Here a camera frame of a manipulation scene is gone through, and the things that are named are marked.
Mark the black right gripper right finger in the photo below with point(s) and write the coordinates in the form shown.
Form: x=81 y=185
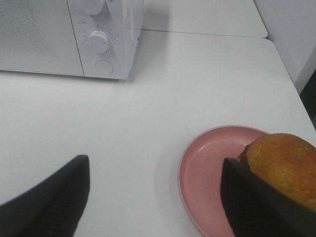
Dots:
x=255 y=209

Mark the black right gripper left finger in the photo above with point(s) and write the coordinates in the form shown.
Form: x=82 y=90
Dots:
x=52 y=208

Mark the burger with brown bun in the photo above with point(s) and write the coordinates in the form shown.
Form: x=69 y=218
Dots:
x=287 y=163

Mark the pink round plate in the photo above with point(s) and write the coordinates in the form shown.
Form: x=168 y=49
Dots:
x=199 y=175

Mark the round white door release button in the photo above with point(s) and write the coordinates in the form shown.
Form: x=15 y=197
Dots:
x=104 y=67

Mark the white microwave door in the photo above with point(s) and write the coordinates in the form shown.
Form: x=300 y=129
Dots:
x=37 y=36

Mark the white timer knob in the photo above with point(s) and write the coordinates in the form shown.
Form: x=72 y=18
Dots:
x=99 y=41

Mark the white microwave oven body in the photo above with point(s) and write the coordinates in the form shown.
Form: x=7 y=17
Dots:
x=122 y=21

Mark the white upper microwave knob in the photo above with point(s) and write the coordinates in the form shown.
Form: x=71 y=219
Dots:
x=92 y=7

